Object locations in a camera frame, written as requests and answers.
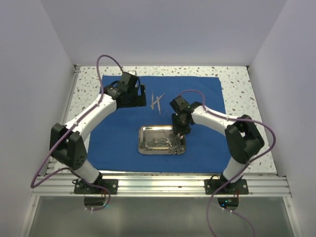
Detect steel instrument tray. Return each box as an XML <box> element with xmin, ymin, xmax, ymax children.
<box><xmin>138</xmin><ymin>125</ymin><xmax>186</xmax><ymax>155</ymax></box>

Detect blue cloth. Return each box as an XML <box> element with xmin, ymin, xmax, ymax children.
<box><xmin>87</xmin><ymin>76</ymin><xmax>230</xmax><ymax>173</ymax></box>

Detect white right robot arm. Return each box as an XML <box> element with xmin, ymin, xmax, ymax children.
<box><xmin>170</xmin><ymin>96</ymin><xmax>265</xmax><ymax>194</ymax></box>

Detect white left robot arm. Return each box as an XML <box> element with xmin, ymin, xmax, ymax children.
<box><xmin>50</xmin><ymin>72</ymin><xmax>147</xmax><ymax>194</ymax></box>

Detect steel surgical scissors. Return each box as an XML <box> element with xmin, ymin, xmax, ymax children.
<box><xmin>173</xmin><ymin>134</ymin><xmax>184</xmax><ymax>154</ymax></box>

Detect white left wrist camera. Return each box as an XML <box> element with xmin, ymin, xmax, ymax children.
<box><xmin>128</xmin><ymin>70</ymin><xmax>137</xmax><ymax>76</ymax></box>

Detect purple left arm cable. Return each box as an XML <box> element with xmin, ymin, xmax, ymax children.
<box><xmin>30</xmin><ymin>54</ymin><xmax>124</xmax><ymax>212</ymax></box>

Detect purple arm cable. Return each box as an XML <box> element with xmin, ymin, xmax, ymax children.
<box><xmin>30</xmin><ymin>54</ymin><xmax>124</xmax><ymax>212</ymax></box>
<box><xmin>206</xmin><ymin>90</ymin><xmax>277</xmax><ymax>237</ymax></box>

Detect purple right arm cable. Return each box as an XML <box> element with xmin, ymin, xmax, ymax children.
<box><xmin>206</xmin><ymin>90</ymin><xmax>277</xmax><ymax>237</ymax></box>

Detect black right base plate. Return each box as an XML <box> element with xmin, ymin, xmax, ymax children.
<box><xmin>204</xmin><ymin>175</ymin><xmax>249</xmax><ymax>195</ymax></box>

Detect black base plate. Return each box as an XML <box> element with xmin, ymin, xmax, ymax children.
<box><xmin>204</xmin><ymin>175</ymin><xmax>249</xmax><ymax>195</ymax></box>
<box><xmin>72</xmin><ymin>178</ymin><xmax>119</xmax><ymax>195</ymax></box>

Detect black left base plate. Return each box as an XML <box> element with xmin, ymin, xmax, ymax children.
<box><xmin>72</xmin><ymin>178</ymin><xmax>119</xmax><ymax>195</ymax></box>

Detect aluminium front rail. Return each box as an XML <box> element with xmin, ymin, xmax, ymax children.
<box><xmin>32</xmin><ymin>173</ymin><xmax>291</xmax><ymax>198</ymax></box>

